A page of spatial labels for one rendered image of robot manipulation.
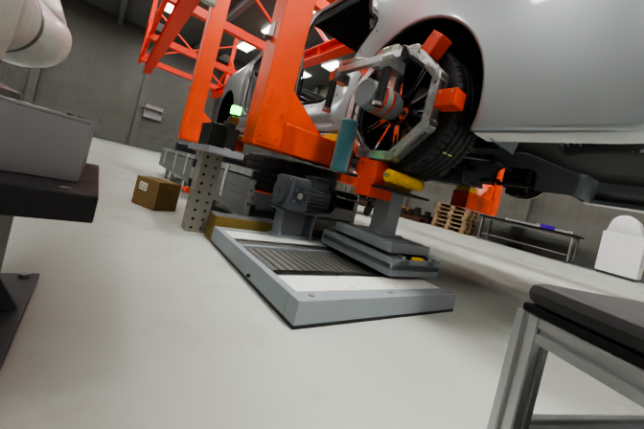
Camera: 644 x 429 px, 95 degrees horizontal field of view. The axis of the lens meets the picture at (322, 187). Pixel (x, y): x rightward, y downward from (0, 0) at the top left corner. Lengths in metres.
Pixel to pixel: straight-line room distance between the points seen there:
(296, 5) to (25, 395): 1.70
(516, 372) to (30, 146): 0.75
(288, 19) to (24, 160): 1.39
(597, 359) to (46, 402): 0.69
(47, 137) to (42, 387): 0.38
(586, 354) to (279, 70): 1.54
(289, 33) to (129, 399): 1.57
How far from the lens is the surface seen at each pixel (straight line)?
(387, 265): 1.32
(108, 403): 0.63
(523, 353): 0.48
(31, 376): 0.70
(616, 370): 0.44
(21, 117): 0.64
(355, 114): 1.71
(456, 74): 1.44
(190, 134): 3.44
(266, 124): 1.59
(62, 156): 0.63
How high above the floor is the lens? 0.39
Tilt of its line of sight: level
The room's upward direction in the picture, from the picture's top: 14 degrees clockwise
